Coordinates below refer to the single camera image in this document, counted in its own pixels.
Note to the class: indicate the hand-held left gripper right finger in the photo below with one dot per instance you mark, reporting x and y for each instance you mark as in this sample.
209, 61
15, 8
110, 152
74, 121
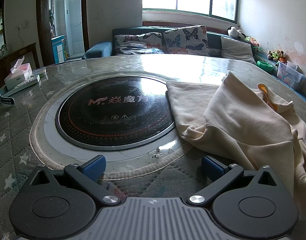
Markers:
213, 167

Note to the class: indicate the dark wooden door frame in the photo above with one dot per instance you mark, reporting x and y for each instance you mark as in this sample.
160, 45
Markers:
42, 17

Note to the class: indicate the white remote control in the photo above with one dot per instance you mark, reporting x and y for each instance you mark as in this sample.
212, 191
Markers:
25, 83

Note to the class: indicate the dark blue sofa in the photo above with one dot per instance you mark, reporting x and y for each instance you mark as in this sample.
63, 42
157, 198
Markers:
100, 51

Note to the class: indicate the panda plush toy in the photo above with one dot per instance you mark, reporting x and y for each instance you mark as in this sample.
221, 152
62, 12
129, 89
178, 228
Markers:
234, 32

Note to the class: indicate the light blue cabinet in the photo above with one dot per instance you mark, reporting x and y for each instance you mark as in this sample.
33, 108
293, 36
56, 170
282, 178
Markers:
58, 50

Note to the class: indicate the green pink plush toy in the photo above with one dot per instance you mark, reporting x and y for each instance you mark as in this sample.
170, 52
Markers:
252, 42

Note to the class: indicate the clear flat plastic case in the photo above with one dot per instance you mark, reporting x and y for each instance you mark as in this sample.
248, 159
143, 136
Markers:
39, 72

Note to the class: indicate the small brown green plush toys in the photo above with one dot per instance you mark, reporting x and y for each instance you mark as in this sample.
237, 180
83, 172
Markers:
276, 55

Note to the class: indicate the grey star quilted tablecloth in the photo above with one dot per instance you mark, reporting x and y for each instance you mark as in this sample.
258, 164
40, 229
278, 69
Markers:
23, 130

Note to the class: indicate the round black induction cooktop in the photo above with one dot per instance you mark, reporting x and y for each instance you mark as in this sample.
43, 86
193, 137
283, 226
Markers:
105, 120

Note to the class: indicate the black wrist watch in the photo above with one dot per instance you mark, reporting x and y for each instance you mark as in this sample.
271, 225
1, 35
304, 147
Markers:
5, 100

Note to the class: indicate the clear plastic storage box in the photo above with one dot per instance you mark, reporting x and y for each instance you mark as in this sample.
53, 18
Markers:
290, 76

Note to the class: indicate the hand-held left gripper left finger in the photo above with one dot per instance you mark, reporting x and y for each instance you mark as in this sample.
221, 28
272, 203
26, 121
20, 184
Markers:
95, 167

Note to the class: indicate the butterfly print pillow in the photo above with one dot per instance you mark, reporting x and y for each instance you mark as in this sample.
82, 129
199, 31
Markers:
185, 40
135, 42

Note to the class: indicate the green plastic bowl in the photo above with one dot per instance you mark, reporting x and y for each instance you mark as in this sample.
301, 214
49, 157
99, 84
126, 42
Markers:
264, 65

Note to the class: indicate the cream knit sweater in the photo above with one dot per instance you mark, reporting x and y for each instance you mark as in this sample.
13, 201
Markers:
230, 120

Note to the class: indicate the plain grey pillow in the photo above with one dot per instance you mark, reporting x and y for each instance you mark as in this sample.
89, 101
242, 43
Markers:
236, 50

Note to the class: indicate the white wall socket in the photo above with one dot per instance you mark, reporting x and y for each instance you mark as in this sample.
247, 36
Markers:
22, 25

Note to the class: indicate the pink white tissue box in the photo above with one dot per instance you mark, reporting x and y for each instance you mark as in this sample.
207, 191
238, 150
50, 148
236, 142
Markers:
17, 77

